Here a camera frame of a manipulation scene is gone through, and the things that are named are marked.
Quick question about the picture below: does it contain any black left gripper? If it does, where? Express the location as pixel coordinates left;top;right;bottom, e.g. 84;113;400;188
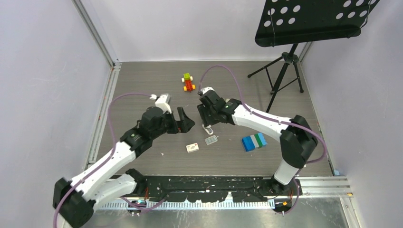
151;107;194;139

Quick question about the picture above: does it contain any white staple box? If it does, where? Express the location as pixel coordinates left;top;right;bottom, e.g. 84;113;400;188
186;143;199;153

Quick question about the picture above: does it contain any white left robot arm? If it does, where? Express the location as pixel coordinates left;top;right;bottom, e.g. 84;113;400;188
52;106;195;228

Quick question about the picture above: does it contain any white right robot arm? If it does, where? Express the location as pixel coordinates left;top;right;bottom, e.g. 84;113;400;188
197;87;318;195

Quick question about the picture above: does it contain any red green toy brick car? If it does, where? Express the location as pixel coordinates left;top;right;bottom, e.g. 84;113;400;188
182;73;195;92

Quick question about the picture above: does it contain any blue green white brick block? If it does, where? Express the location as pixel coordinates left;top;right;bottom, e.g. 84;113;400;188
241;133;267;152

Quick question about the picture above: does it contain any black music stand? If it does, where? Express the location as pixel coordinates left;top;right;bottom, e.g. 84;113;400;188
248;0;378;110

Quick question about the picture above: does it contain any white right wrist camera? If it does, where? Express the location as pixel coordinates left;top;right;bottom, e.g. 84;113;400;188
197;86;214;96

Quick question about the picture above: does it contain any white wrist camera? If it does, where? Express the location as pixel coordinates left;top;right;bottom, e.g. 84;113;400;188
150;94;172;114
197;86;214;96

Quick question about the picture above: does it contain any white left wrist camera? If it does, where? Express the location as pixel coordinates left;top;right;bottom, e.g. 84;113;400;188
150;94;172;114

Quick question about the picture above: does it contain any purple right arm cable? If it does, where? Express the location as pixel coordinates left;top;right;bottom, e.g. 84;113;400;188
197;65;328;215

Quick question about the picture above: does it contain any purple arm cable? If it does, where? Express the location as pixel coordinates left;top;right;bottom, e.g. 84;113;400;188
197;65;328;215
52;92;164;228

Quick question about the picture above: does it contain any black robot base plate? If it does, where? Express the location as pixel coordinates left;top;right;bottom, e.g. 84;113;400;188
125;169;302;203

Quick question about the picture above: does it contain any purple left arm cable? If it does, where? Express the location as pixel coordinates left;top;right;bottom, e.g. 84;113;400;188
52;92;164;228

